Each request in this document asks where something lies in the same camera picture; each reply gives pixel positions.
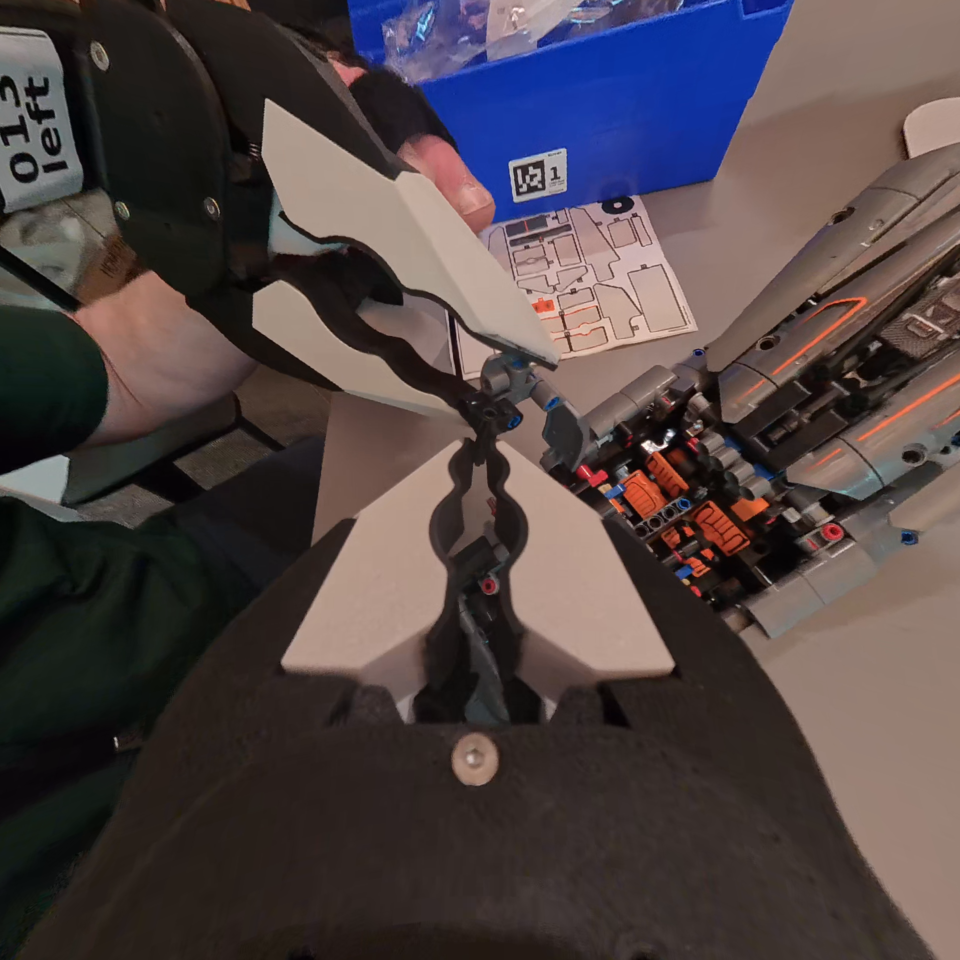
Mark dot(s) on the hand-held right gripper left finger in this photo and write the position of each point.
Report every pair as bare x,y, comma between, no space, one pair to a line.
367,600

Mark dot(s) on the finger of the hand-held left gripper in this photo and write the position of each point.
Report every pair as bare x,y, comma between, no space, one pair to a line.
330,360
390,225

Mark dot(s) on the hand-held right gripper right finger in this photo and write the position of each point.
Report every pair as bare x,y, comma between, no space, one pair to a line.
592,600

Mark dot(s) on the grey curved lego arch subassembly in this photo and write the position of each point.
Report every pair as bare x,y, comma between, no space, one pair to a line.
562,427

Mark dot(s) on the grey lego car model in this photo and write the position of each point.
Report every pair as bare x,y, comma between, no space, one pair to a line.
787,450

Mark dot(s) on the person's left forearm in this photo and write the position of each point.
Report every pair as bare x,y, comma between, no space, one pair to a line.
165,375

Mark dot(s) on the brown cardboard box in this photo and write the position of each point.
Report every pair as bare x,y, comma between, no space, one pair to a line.
112,266

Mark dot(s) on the person's dark trousers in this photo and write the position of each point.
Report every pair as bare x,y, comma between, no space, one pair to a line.
255,510

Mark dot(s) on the blue plastic bin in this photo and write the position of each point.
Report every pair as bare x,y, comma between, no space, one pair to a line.
600,112

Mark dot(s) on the white instruction sheet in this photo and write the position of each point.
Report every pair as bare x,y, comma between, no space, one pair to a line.
622,277

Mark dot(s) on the clear plastic bag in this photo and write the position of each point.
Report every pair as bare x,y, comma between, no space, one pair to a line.
525,26

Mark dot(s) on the person's green shirt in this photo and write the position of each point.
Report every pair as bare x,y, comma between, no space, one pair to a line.
75,600

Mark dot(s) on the white lamp base stand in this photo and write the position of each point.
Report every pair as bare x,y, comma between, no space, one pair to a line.
934,124

